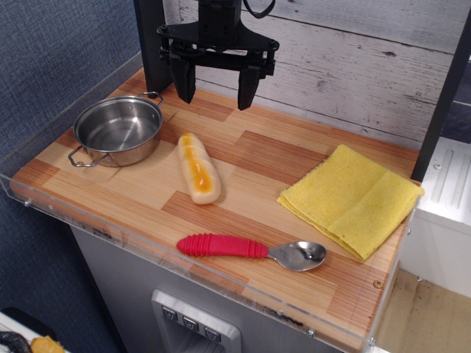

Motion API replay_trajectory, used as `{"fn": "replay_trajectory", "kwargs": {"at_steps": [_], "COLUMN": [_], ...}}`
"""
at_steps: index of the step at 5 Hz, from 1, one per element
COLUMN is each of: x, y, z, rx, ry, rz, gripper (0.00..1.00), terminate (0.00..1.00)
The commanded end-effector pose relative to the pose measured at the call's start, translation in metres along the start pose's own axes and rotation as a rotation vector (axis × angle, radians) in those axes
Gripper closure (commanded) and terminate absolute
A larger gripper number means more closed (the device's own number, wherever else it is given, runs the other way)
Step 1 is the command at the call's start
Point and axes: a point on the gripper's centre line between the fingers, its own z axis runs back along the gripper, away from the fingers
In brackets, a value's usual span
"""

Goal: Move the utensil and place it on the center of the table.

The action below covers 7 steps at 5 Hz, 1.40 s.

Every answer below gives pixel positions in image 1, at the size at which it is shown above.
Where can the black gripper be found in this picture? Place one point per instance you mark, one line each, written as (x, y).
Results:
(218, 39)

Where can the stainless steel pot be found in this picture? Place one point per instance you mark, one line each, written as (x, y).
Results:
(118, 131)

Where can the folded yellow cloth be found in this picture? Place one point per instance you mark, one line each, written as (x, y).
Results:
(352, 200)

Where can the toy bread loaf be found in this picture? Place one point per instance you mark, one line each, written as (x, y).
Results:
(201, 176)

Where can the clear acrylic table guard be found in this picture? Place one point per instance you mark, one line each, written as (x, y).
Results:
(40, 97)

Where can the grey toy fridge cabinet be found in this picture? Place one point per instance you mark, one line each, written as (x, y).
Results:
(126, 281)

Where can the silver dispenser button panel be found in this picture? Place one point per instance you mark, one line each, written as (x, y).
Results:
(186, 328)

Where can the yellow object bottom left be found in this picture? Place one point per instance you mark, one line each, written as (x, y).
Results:
(46, 345)

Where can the black vertical post left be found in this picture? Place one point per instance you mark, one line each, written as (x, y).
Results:
(150, 15)

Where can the black vertical post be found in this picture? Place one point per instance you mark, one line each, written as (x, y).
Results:
(150, 15)
(449, 89)

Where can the red handled metal spoon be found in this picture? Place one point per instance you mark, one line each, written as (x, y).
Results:
(297, 256)

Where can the black vertical post right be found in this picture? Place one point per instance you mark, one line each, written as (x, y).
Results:
(449, 89)

